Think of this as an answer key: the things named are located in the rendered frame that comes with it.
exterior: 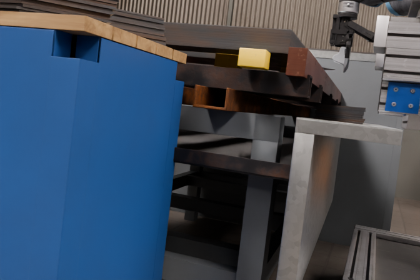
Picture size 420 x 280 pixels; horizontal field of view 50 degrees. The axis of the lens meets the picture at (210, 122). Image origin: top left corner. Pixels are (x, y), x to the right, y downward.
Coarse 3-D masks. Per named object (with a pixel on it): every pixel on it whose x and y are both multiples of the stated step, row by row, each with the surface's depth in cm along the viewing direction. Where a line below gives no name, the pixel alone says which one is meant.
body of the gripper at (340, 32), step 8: (336, 16) 169; (344, 16) 167; (352, 16) 166; (336, 24) 169; (344, 24) 168; (336, 32) 167; (344, 32) 166; (352, 32) 166; (336, 40) 168; (344, 40) 167; (352, 40) 169
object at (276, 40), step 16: (176, 32) 108; (192, 32) 106; (208, 32) 105; (224, 32) 104; (240, 32) 103; (256, 32) 101; (272, 32) 100; (288, 32) 99; (176, 48) 115; (192, 48) 110; (208, 48) 107; (224, 48) 104; (256, 48) 101; (272, 48) 100; (288, 48) 99; (208, 64) 177; (272, 64) 127
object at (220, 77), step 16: (192, 64) 108; (192, 80) 108; (208, 80) 107; (224, 80) 106; (240, 80) 105; (256, 80) 104; (272, 80) 102; (288, 80) 101; (304, 80) 100; (304, 96) 100
